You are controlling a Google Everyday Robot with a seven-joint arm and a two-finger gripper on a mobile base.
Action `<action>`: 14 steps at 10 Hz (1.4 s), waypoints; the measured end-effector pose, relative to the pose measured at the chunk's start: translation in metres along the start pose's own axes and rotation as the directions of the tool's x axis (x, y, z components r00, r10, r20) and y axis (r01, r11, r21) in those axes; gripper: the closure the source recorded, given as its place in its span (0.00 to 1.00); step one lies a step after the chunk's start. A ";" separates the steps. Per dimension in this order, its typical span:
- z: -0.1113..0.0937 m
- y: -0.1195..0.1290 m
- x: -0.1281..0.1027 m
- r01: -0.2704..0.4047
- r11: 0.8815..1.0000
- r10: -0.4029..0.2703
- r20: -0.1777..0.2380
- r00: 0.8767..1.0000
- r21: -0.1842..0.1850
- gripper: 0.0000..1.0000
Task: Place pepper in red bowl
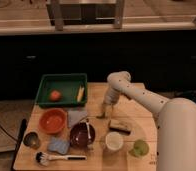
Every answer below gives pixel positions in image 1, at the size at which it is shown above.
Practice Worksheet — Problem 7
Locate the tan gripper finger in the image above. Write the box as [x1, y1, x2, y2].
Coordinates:
[101, 103, 107, 118]
[108, 105, 114, 118]

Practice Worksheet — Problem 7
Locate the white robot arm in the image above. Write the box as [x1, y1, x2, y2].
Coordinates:
[103, 71, 196, 171]

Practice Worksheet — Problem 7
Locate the dark maroon bowl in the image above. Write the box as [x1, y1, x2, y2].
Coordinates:
[70, 122, 96, 149]

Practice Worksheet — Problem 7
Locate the red bowl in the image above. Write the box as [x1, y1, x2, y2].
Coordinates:
[39, 108, 67, 134]

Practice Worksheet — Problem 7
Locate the white spoon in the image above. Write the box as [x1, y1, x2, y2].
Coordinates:
[86, 118, 92, 143]

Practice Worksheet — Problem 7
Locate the brown black sponge block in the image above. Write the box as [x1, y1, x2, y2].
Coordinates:
[109, 119, 132, 134]

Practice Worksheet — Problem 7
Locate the grey cloth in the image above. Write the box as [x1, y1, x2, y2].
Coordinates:
[68, 110, 87, 128]

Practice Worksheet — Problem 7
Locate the white cup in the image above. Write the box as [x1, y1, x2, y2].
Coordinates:
[105, 132, 124, 152]

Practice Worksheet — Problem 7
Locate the green plastic tray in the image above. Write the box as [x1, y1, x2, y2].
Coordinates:
[35, 73, 87, 108]

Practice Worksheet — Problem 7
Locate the orange tomato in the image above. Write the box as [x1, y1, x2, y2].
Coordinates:
[49, 90, 62, 102]

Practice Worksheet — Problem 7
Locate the green cup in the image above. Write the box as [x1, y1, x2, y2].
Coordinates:
[129, 139, 149, 158]

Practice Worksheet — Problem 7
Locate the blue sponge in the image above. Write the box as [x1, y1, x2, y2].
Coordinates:
[47, 137, 70, 155]

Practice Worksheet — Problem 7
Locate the metal cup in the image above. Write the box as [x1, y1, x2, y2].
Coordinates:
[23, 132, 41, 149]

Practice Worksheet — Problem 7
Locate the white dish brush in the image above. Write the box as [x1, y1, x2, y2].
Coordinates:
[35, 152, 87, 166]

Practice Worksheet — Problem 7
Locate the metal frame stand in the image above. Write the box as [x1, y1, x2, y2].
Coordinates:
[46, 0, 125, 31]

